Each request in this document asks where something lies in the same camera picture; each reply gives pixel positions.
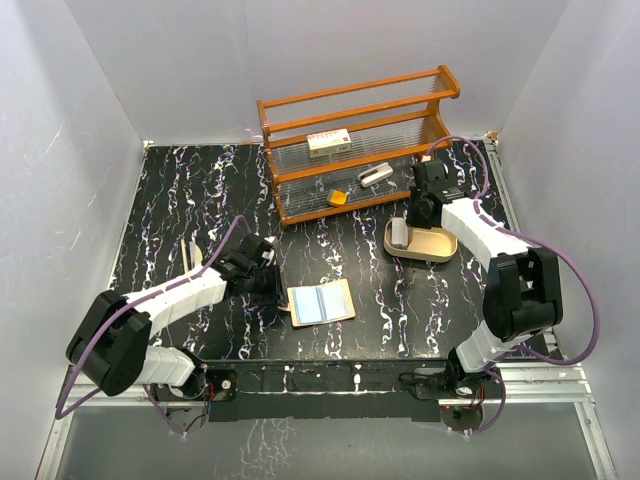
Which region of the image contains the stack of cards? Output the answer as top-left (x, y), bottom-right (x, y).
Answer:
top-left (390, 217), bottom-right (409, 250)

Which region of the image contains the beige oval tray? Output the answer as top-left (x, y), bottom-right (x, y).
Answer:
top-left (383, 217), bottom-right (458, 263)

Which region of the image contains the cream leather card holder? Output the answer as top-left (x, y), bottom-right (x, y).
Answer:
top-left (286, 279), bottom-right (356, 328)

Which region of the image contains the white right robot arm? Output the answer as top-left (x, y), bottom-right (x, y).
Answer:
top-left (406, 160), bottom-right (563, 397)

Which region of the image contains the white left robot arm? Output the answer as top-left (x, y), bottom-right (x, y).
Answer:
top-left (66, 234), bottom-right (286, 399)

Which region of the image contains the white stapler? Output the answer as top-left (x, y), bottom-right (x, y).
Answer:
top-left (357, 162), bottom-right (393, 188)

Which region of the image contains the yellow tape measure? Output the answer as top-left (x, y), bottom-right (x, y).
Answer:
top-left (327, 189), bottom-right (348, 207)

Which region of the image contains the orange wooden shelf rack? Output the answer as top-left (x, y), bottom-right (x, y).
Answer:
top-left (257, 65), bottom-right (460, 226)

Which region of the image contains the black front base bar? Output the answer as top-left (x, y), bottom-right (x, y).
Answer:
top-left (151, 359), bottom-right (501, 422)

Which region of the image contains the white red paper box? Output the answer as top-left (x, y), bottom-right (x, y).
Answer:
top-left (306, 129), bottom-right (352, 158)

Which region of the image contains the aluminium frame rail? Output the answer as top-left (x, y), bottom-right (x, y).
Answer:
top-left (52, 145), bottom-right (615, 479)

